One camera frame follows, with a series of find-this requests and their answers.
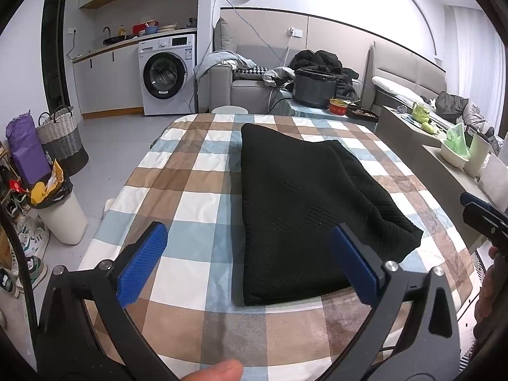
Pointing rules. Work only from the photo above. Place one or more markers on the woven laundry basket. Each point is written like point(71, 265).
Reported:
point(60, 139)

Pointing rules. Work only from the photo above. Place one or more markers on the white basin with green bag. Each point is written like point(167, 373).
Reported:
point(454, 149)

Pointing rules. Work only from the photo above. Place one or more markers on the white round stool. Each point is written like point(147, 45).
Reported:
point(230, 110)

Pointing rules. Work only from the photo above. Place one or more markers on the grey cabinet counter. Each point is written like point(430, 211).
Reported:
point(421, 153)

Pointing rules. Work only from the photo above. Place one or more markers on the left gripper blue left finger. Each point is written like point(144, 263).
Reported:
point(136, 262)

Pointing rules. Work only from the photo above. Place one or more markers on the purple bag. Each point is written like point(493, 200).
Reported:
point(26, 150)

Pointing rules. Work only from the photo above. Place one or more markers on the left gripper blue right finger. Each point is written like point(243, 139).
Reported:
point(360, 265)

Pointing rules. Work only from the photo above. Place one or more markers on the grey sofa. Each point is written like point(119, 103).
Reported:
point(271, 38)

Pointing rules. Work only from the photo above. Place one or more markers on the plaid checkered bed cover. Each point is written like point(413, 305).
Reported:
point(191, 310)

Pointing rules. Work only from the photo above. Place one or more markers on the black knit sweater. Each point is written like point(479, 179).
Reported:
point(293, 194)

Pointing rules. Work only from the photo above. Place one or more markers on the green toy figure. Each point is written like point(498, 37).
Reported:
point(421, 115)

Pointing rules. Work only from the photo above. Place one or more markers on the black food tray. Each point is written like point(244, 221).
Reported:
point(362, 114)

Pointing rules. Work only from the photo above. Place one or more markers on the pile of black clothes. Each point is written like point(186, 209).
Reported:
point(327, 63)

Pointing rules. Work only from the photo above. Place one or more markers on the person's right hand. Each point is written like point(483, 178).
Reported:
point(493, 282)

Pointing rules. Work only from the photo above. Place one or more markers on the teal checkered side table cloth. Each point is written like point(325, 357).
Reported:
point(282, 103)

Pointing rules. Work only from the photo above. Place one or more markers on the person's left hand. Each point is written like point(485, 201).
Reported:
point(230, 370)

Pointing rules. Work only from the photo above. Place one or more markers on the black electric cooker pot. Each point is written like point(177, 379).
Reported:
point(314, 88)

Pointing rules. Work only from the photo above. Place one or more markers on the red yellow bowl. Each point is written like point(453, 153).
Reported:
point(338, 106)

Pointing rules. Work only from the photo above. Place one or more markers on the kitchen counter cabinets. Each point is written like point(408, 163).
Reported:
point(107, 81)

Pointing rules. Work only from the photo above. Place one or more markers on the grey jacket on bed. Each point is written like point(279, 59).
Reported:
point(450, 107)

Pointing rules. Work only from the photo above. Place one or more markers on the white kettle jug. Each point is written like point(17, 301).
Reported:
point(478, 151)

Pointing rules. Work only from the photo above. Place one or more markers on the white front-load washing machine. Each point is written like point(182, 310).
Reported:
point(166, 72)

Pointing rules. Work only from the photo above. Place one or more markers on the white trash bin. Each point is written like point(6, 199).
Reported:
point(56, 204)

